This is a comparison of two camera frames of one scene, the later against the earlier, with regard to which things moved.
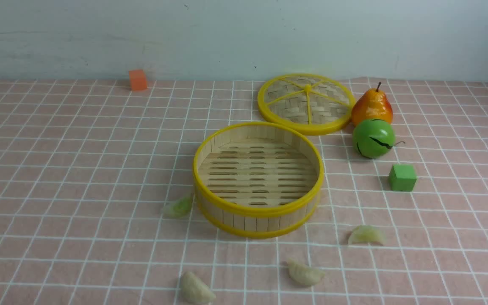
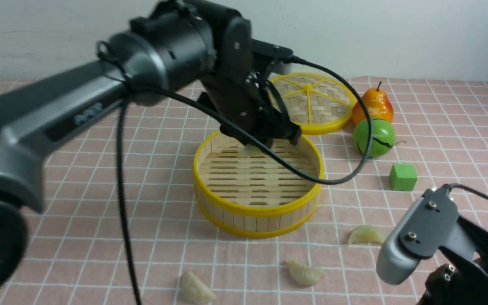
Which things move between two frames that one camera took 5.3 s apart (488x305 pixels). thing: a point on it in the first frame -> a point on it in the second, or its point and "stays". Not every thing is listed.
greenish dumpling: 366,234 stays
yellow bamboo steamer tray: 257,179 stays
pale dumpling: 303,274 stays
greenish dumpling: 179,208 -> 249,150
